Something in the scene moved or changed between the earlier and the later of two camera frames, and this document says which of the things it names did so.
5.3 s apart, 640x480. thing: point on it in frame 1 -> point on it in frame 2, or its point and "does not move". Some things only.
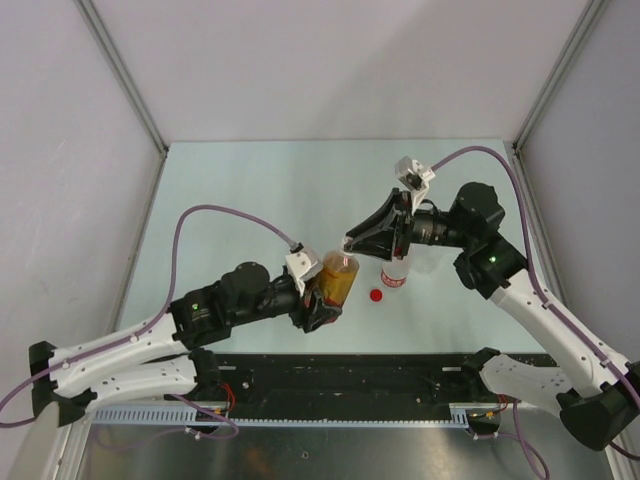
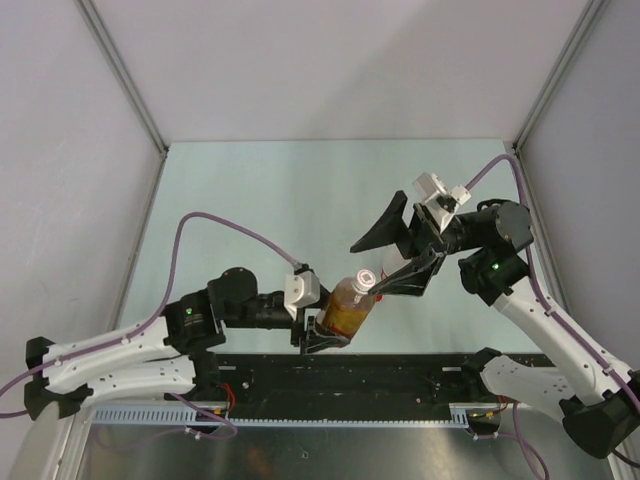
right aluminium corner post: (521, 173) does not move
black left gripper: (319, 314) -> (310, 340)
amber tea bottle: (339, 273) -> (345, 309)
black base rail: (336, 386) does not move
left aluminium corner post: (104, 39) does not move
